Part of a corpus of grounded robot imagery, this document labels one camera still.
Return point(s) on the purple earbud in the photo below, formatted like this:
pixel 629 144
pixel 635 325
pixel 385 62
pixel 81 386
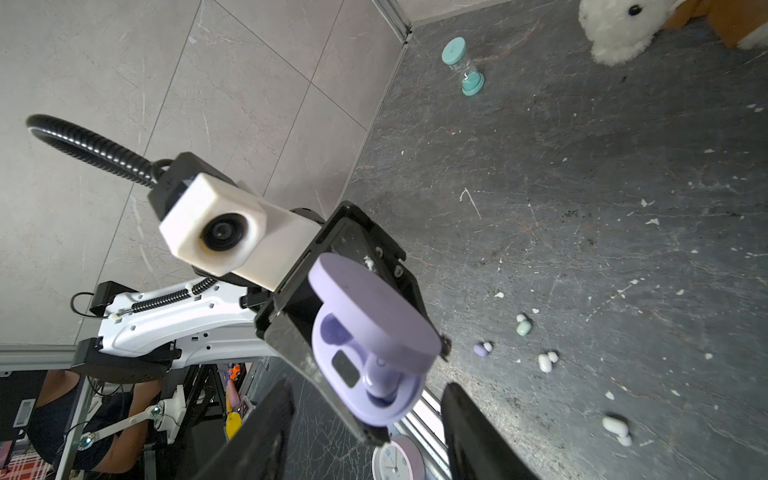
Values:
pixel 483 349

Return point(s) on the white earbud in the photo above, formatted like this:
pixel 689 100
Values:
pixel 619 428
pixel 546 361

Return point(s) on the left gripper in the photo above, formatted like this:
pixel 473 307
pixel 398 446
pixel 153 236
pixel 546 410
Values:
pixel 285 321

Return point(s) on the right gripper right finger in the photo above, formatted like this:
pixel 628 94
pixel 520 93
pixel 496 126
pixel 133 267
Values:
pixel 476 450

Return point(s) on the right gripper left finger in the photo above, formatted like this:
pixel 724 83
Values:
pixel 259 450

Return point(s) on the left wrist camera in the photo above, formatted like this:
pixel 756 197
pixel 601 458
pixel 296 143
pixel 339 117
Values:
pixel 222 229

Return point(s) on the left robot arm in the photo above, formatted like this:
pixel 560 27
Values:
pixel 144 335

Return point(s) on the person behind the rig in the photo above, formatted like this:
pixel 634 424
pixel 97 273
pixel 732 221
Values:
pixel 51 419

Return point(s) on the green earbud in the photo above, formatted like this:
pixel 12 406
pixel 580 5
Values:
pixel 524 325

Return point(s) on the white teddy bear brown shirt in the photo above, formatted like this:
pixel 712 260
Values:
pixel 619 31

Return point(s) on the purple earbud charging case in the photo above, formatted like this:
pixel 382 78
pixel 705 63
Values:
pixel 373 347

